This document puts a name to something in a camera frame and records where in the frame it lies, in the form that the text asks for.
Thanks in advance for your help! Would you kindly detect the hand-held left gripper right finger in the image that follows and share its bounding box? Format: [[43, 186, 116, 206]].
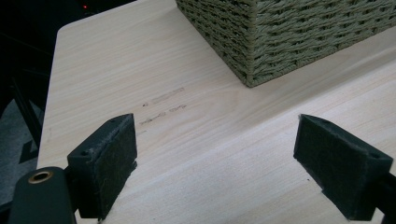
[[292, 113, 394, 222]]

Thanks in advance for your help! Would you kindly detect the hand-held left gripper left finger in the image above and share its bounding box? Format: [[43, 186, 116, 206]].
[[66, 113, 138, 220]]

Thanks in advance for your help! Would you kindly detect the black metal stand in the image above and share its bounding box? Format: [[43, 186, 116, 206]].
[[10, 77, 43, 150]]

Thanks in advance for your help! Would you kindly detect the green woven basket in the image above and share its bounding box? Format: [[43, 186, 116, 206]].
[[175, 0, 396, 89]]

